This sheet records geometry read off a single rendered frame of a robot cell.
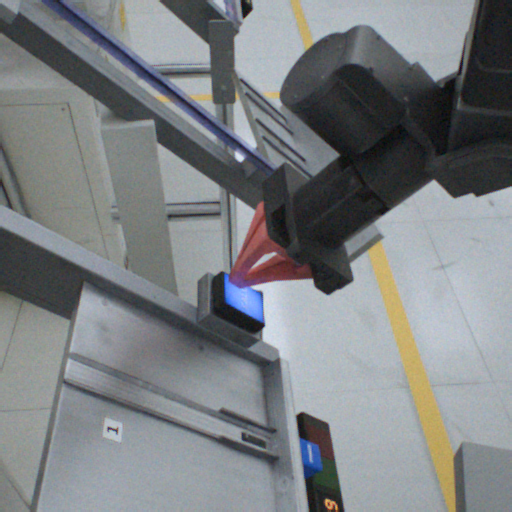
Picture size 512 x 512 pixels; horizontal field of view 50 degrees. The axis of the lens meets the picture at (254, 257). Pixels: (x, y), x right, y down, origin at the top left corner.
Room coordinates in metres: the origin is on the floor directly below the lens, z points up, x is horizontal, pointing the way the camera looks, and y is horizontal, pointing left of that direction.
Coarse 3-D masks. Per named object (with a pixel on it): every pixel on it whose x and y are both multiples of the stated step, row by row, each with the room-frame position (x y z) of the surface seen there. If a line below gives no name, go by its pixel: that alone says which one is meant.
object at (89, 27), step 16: (48, 0) 0.45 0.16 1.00; (64, 0) 0.45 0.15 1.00; (64, 16) 0.45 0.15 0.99; (80, 16) 0.45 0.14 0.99; (96, 32) 0.45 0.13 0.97; (112, 48) 0.45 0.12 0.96; (128, 48) 0.47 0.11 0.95; (128, 64) 0.46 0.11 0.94; (144, 64) 0.46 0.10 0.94; (144, 80) 0.46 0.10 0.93; (160, 80) 0.46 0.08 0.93; (176, 96) 0.46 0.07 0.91; (192, 112) 0.47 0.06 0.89; (208, 112) 0.48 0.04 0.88; (208, 128) 0.47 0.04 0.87; (224, 128) 0.48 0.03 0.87; (240, 144) 0.48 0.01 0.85; (256, 160) 0.48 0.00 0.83
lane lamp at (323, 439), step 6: (306, 426) 0.27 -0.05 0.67; (312, 426) 0.27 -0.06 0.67; (312, 432) 0.26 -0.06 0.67; (318, 432) 0.27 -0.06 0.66; (324, 432) 0.27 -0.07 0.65; (312, 438) 0.26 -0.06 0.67; (318, 438) 0.26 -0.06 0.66; (324, 438) 0.26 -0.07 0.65; (330, 438) 0.27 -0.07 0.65; (318, 444) 0.25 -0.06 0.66; (324, 444) 0.26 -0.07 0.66; (330, 444) 0.26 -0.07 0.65; (324, 450) 0.25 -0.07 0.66; (330, 450) 0.25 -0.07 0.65; (324, 456) 0.24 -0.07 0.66; (330, 456) 0.25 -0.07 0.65
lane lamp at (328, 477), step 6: (324, 462) 0.24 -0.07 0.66; (330, 462) 0.24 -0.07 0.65; (324, 468) 0.23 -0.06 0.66; (330, 468) 0.23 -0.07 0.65; (336, 468) 0.24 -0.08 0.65; (318, 474) 0.22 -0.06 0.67; (324, 474) 0.22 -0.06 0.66; (330, 474) 0.23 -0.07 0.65; (336, 474) 0.23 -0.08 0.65; (318, 480) 0.22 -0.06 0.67; (324, 480) 0.22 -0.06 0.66; (330, 480) 0.22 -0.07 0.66; (336, 480) 0.22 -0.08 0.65; (324, 486) 0.21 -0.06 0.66; (330, 486) 0.21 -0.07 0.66; (336, 486) 0.22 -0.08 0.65
